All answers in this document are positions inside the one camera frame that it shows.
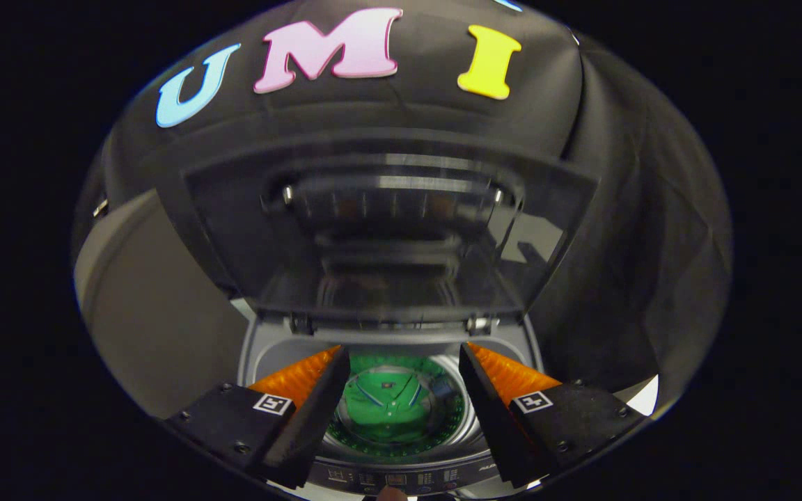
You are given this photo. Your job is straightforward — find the green polo shirt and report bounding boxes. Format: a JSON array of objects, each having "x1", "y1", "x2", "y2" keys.
[{"x1": 340, "y1": 369, "x2": 438, "y2": 446}]

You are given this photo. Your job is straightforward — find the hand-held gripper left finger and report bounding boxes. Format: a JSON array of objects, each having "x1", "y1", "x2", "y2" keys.
[{"x1": 164, "y1": 344, "x2": 352, "y2": 490}]

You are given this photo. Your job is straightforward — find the dark transparent washing machine lid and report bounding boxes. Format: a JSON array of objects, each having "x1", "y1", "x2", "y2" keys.
[{"x1": 156, "y1": 129, "x2": 601, "y2": 325}]

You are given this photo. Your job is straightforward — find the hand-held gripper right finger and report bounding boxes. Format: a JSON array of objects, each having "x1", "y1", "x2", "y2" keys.
[{"x1": 458, "y1": 341, "x2": 653, "y2": 488}]

